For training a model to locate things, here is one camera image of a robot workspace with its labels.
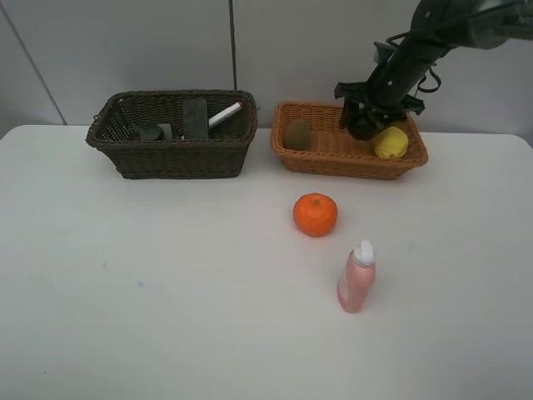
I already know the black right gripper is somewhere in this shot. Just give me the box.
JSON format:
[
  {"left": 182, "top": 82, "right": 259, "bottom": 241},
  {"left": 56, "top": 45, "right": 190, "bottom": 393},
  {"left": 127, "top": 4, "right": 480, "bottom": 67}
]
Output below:
[{"left": 334, "top": 77, "right": 425, "bottom": 130}]

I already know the dark purple mangosteen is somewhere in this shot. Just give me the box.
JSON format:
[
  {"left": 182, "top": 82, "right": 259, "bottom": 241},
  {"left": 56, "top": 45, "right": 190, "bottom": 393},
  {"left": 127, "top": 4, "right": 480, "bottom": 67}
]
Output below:
[{"left": 346, "top": 109, "right": 385, "bottom": 141}]

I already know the yellow lemon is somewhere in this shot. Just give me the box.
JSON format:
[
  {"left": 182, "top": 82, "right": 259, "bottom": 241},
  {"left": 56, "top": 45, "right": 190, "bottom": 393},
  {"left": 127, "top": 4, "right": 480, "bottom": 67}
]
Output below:
[{"left": 374, "top": 125, "right": 409, "bottom": 159}]

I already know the brown kiwi fruit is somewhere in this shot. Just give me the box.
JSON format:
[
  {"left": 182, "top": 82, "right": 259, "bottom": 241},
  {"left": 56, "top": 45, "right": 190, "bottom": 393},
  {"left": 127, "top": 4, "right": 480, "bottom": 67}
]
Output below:
[{"left": 283, "top": 120, "right": 311, "bottom": 151}]

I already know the orange mandarin fruit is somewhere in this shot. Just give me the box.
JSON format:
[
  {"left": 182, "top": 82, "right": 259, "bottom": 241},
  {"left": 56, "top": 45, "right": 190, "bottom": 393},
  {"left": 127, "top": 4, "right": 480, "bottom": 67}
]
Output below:
[{"left": 293, "top": 192, "right": 338, "bottom": 238}]

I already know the pink lotion bottle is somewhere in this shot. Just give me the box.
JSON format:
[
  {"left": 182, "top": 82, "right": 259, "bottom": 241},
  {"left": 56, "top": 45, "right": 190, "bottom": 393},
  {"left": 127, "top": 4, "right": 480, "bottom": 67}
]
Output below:
[{"left": 336, "top": 240, "right": 376, "bottom": 313}]

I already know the grey felt whiteboard eraser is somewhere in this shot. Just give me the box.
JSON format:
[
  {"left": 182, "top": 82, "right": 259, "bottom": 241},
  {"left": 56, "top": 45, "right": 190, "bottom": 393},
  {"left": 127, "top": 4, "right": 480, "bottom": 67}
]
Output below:
[{"left": 182, "top": 97, "right": 209, "bottom": 140}]

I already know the black square bottle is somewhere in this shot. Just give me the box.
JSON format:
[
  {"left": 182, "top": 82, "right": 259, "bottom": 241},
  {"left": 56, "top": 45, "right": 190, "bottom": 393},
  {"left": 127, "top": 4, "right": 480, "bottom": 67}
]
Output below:
[{"left": 132, "top": 122, "right": 182, "bottom": 142}]

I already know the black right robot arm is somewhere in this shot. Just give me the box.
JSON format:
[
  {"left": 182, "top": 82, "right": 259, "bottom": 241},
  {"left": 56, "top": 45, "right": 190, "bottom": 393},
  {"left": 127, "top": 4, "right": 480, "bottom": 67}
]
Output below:
[{"left": 334, "top": 1, "right": 532, "bottom": 140}]

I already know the orange wicker basket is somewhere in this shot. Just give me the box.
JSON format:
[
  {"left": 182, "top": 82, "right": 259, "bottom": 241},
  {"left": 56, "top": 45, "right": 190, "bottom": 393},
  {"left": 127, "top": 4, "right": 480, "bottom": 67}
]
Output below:
[{"left": 271, "top": 102, "right": 428, "bottom": 180}]

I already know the dark brown wicker basket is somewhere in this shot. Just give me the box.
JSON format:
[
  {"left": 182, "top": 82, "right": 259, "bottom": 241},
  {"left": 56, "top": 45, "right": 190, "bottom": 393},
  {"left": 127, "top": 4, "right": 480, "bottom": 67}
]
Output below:
[{"left": 86, "top": 89, "right": 257, "bottom": 180}]

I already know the white red-capped marker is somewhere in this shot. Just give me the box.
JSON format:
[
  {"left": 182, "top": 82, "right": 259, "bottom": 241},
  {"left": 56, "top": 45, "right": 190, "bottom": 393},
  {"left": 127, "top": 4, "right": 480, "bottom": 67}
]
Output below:
[{"left": 208, "top": 102, "right": 243, "bottom": 129}]

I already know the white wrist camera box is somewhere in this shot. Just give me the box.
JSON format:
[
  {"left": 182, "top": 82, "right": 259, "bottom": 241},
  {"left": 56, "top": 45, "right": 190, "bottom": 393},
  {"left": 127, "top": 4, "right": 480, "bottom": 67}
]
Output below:
[{"left": 373, "top": 42, "right": 396, "bottom": 64}]

